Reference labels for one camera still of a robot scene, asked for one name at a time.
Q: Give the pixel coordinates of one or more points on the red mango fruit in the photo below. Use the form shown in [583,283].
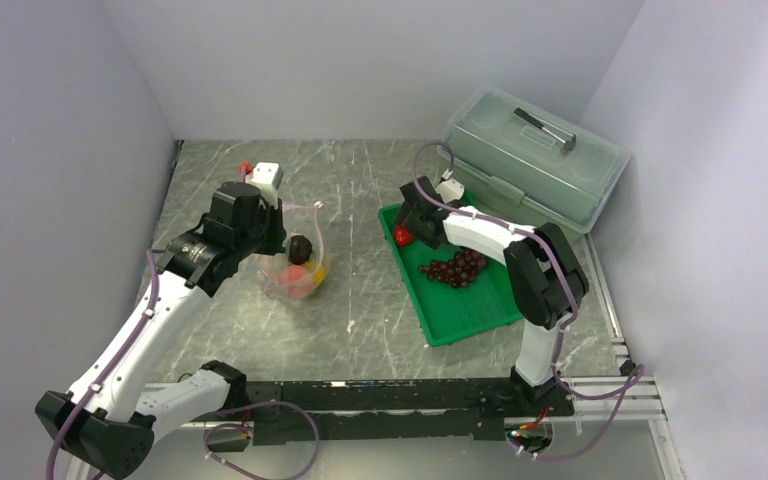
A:
[402,237]

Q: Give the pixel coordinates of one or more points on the green plastic tray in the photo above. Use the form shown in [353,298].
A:
[446,314]

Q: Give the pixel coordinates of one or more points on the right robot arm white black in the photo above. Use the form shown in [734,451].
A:
[546,279]

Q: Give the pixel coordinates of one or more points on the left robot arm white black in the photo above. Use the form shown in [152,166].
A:
[105,419]

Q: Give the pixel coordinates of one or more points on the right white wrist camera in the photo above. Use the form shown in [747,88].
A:
[450,190]

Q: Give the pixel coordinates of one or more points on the aluminium frame rail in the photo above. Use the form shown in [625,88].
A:
[599,402]

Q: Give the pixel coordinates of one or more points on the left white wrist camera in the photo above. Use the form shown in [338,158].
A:
[265,176]

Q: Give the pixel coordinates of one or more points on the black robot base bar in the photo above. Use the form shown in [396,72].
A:
[483,409]

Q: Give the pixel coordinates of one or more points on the yellow orange fruit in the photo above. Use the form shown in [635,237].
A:
[318,272]

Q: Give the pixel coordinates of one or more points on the dark purple mangosteen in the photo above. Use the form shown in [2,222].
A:
[300,250]

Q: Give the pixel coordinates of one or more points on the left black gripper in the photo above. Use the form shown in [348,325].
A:
[274,245]

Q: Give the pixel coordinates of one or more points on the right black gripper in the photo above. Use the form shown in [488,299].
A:
[411,226]

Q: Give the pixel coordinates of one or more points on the pale green lidded storage box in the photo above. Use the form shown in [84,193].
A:
[529,165]

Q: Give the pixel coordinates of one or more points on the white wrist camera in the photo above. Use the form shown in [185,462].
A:
[265,176]
[450,190]

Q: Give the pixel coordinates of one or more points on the purple grape bunch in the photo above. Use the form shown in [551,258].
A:
[459,271]

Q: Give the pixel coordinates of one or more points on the clear zip top bag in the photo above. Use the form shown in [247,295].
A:
[298,219]

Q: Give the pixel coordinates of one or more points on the pink peach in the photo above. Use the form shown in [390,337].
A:
[295,282]

